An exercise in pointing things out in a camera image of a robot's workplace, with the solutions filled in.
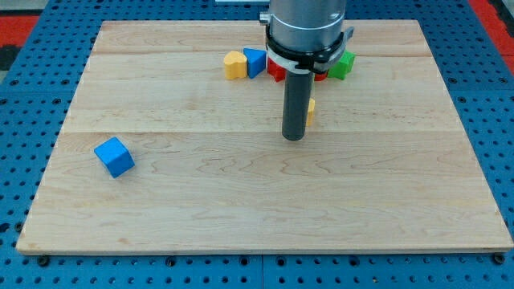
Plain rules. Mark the yellow block behind rod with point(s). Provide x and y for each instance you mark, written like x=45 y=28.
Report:
x=311 y=109

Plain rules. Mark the blue cube block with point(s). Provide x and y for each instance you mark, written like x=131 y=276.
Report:
x=114 y=156

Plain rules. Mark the red star block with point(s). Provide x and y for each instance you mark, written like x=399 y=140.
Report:
x=277 y=72

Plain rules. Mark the green star block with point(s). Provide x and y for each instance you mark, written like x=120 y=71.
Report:
x=343 y=66

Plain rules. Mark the yellow heart block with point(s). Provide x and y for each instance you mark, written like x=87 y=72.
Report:
x=235 y=65

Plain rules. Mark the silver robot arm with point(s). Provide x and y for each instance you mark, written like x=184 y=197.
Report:
x=304 y=25

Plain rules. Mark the wooden board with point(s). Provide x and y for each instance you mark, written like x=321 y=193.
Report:
x=385 y=167

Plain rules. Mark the blue triangle block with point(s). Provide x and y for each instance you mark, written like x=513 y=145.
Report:
x=256 y=61

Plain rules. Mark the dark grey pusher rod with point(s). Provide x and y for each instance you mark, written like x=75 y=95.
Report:
x=297 y=93

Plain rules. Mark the red block behind arm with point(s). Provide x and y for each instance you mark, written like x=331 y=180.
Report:
x=320 y=77

